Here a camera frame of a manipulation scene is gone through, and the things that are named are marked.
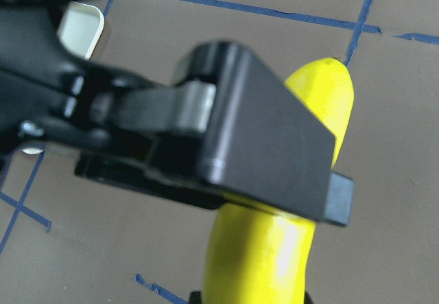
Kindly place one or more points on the white bear tray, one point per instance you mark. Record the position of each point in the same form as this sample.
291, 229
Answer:
80, 28

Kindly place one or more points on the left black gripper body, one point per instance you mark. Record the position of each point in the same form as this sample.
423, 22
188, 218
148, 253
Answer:
50, 95

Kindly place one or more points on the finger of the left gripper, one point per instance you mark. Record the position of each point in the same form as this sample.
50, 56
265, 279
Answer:
266, 141

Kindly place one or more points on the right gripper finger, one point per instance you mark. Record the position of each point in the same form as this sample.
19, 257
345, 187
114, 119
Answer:
195, 297

